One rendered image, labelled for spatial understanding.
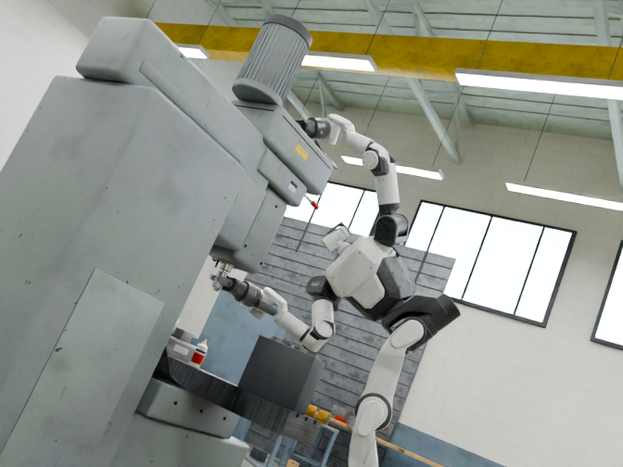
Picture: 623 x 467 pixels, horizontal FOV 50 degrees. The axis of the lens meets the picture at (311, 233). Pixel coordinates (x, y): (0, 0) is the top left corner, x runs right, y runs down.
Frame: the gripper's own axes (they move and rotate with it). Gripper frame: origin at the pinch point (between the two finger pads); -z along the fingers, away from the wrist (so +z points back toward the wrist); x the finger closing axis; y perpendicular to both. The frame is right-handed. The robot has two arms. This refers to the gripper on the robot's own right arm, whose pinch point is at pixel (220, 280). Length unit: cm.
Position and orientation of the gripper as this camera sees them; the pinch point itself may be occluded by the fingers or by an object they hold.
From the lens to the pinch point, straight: 260.2
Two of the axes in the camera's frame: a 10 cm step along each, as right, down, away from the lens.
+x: 6.3, 0.7, -7.7
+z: 6.8, 4.3, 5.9
